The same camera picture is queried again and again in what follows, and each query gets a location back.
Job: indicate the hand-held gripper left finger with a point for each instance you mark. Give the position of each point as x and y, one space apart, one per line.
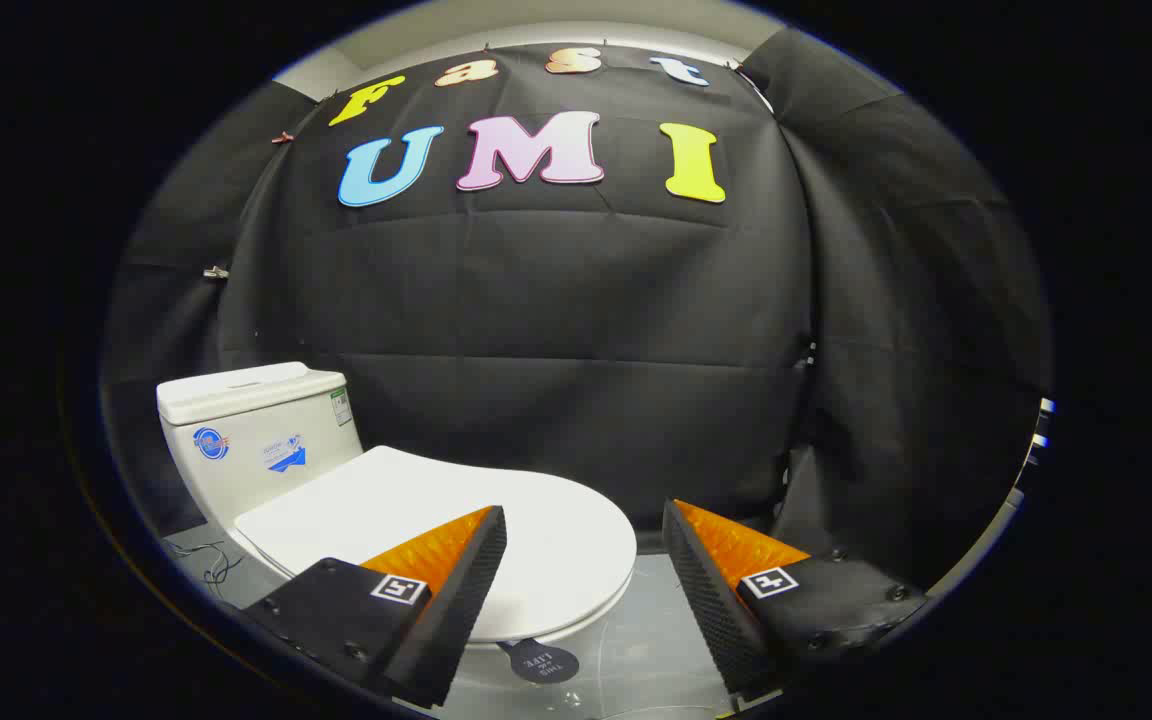
456 610

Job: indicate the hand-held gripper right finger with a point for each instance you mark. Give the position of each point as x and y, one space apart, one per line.
706 600

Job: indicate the black round pull tab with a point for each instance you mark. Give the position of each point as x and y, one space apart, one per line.
544 663

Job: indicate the white toilet lid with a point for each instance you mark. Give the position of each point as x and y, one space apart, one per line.
556 540

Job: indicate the white toilet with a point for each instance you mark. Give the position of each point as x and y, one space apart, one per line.
246 470

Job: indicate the black backdrop cloth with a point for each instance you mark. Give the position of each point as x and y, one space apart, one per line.
576 300

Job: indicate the white panel with dark slots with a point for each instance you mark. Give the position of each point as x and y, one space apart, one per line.
1040 438

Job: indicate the silver clip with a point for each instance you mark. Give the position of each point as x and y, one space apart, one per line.
216 271

